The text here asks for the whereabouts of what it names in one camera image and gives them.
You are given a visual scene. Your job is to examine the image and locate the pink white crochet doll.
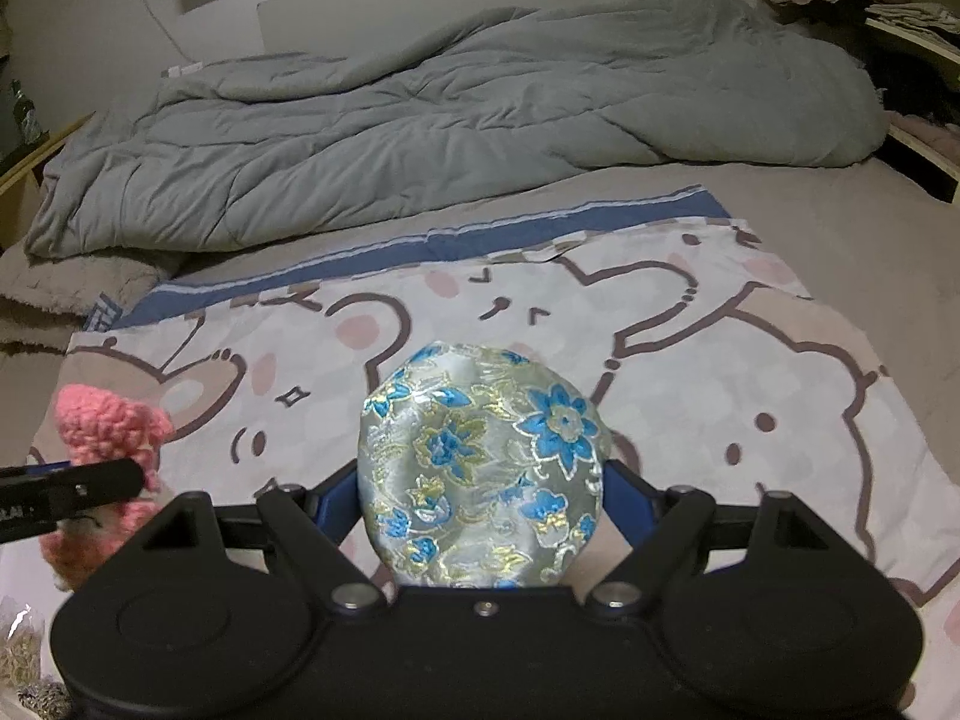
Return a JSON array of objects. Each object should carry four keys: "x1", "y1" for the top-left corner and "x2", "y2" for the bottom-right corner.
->
[{"x1": 40, "y1": 382, "x2": 177, "y2": 590}]

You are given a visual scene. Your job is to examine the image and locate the white headboard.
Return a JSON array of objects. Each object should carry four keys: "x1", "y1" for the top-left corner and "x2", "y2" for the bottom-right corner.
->
[{"x1": 257, "y1": 0, "x2": 695, "y2": 55}]

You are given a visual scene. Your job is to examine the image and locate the wooden open shelf unit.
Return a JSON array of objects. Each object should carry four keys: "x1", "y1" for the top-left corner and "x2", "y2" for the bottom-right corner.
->
[{"x1": 756, "y1": 0, "x2": 960, "y2": 205}]

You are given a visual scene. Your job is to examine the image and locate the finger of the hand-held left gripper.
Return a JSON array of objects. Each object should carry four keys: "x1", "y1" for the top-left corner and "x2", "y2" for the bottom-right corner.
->
[{"x1": 0, "y1": 457, "x2": 148, "y2": 524}]

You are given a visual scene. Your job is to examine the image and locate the cartoon bear printed cloth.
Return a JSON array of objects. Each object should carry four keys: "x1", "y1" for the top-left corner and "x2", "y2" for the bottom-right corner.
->
[{"x1": 0, "y1": 157, "x2": 960, "y2": 720}]

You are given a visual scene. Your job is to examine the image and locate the grey duvet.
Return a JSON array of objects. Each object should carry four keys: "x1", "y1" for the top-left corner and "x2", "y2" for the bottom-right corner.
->
[{"x1": 22, "y1": 0, "x2": 890, "y2": 260}]

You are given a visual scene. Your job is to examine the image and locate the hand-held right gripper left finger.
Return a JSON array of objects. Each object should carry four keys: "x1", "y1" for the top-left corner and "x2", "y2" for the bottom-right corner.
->
[{"x1": 139, "y1": 465, "x2": 385, "y2": 616}]

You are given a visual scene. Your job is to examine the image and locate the wooden bedside shelf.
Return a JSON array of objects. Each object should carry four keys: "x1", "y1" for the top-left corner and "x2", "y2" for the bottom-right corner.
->
[{"x1": 0, "y1": 112, "x2": 96, "y2": 250}]

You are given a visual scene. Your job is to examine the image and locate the bear printed blanket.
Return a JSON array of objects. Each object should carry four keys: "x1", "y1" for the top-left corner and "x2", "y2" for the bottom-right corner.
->
[{"x1": 0, "y1": 184, "x2": 952, "y2": 720}]

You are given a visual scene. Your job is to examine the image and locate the folded white cloth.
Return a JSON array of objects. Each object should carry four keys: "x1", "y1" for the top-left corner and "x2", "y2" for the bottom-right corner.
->
[{"x1": 865, "y1": 0, "x2": 960, "y2": 36}]

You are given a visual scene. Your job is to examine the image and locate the blue floral satin pouch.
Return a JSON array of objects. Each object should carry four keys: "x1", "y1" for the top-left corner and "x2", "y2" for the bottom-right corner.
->
[{"x1": 358, "y1": 343, "x2": 607, "y2": 590}]

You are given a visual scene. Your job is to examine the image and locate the white cable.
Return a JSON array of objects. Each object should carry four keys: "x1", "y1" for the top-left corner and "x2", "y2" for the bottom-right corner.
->
[{"x1": 122, "y1": 0, "x2": 192, "y2": 67}]

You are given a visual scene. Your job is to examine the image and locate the dark clothes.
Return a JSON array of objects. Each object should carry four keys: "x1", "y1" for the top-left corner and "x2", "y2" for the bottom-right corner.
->
[{"x1": 874, "y1": 71, "x2": 960, "y2": 155}]

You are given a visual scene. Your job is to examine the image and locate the beige fluffy blanket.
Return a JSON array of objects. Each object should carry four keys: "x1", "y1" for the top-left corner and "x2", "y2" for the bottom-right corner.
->
[{"x1": 0, "y1": 246, "x2": 190, "y2": 350}]

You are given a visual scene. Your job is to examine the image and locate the green glass bottle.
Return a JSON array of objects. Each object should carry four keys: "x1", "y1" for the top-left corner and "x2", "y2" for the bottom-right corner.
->
[{"x1": 7, "y1": 79, "x2": 44, "y2": 149}]

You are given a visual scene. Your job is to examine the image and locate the clear bag of beige cord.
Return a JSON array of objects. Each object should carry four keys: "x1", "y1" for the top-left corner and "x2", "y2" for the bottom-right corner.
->
[{"x1": 0, "y1": 598, "x2": 46, "y2": 700}]

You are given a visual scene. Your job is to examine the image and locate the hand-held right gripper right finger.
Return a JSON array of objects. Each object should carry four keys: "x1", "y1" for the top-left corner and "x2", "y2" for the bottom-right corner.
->
[{"x1": 585, "y1": 457, "x2": 830, "y2": 616}]

